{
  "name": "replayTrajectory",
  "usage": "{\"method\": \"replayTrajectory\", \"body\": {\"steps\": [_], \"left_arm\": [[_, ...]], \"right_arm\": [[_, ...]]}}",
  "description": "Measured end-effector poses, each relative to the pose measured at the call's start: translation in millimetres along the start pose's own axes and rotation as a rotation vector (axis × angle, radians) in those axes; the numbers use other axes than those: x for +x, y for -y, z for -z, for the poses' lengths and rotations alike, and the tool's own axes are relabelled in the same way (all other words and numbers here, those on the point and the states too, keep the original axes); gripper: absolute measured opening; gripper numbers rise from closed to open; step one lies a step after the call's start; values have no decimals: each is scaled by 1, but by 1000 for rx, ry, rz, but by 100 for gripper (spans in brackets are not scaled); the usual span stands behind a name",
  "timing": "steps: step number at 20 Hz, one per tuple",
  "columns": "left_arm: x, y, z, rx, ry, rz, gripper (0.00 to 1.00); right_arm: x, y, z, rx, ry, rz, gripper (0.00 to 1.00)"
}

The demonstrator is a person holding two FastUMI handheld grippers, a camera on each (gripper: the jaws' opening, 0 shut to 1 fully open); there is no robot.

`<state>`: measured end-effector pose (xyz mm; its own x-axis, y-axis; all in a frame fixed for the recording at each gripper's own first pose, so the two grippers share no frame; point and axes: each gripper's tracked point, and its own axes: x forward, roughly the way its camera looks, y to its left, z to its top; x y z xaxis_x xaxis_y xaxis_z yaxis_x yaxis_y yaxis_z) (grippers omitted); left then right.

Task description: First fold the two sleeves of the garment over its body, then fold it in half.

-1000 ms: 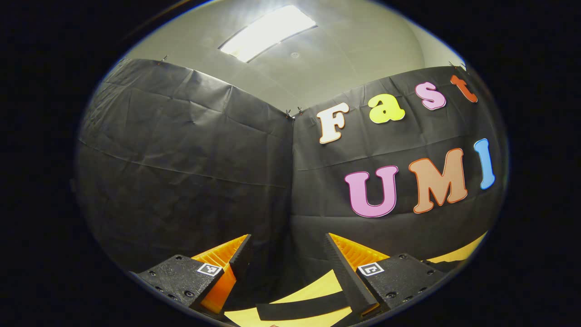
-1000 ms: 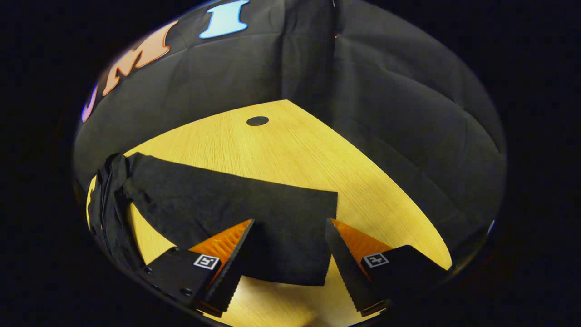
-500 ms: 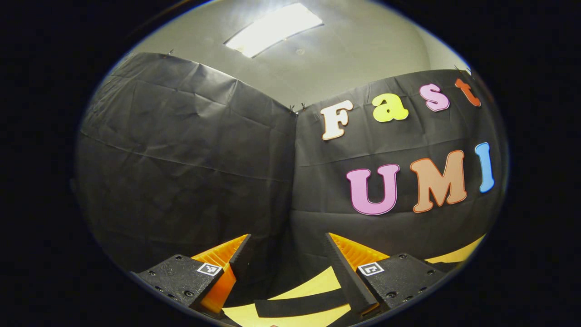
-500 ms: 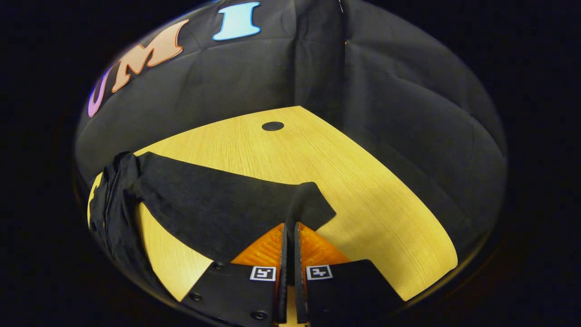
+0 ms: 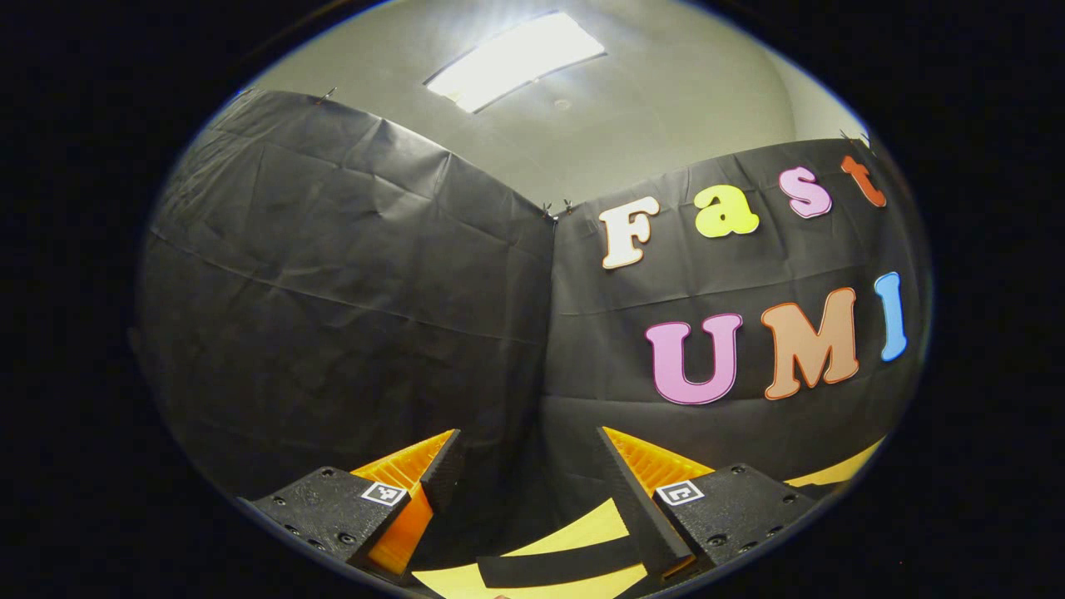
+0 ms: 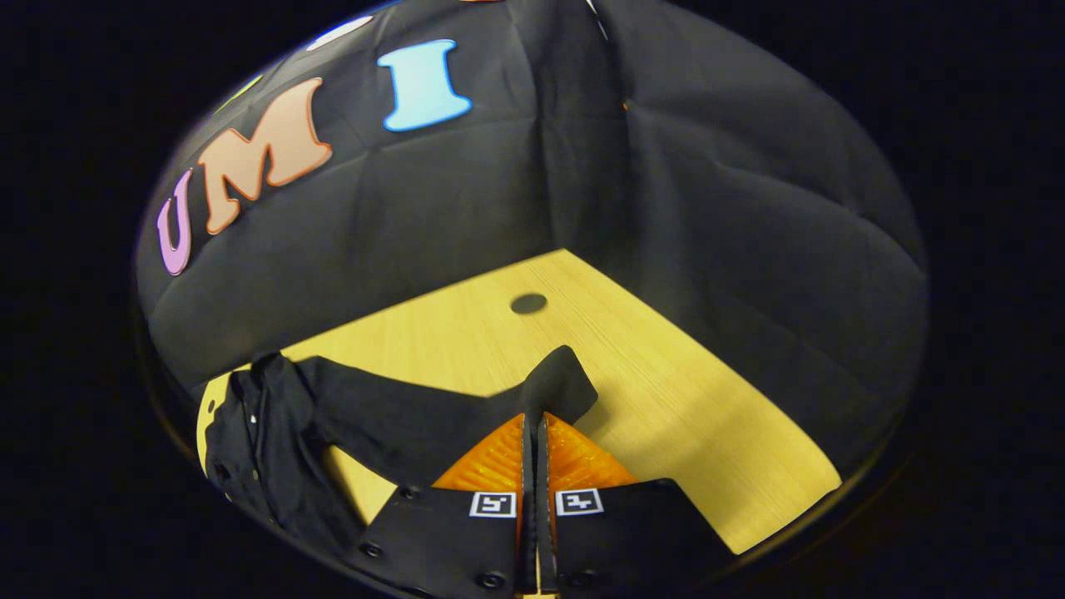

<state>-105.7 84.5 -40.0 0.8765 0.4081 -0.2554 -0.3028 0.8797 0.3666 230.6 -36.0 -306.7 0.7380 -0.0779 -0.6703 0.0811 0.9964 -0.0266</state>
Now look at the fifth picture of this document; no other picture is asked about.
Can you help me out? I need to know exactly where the black garment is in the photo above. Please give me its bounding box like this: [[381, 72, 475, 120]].
[[476, 532, 666, 599]]

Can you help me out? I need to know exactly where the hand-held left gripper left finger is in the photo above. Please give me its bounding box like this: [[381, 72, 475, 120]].
[[237, 428, 465, 585]]

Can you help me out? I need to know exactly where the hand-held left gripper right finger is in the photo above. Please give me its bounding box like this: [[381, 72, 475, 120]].
[[596, 427, 820, 585]]

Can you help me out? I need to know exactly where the ceiling light panel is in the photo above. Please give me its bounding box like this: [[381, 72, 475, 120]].
[[423, 11, 607, 115]]

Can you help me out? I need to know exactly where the black backdrop cloth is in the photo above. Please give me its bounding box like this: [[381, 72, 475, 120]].
[[137, 87, 933, 575]]

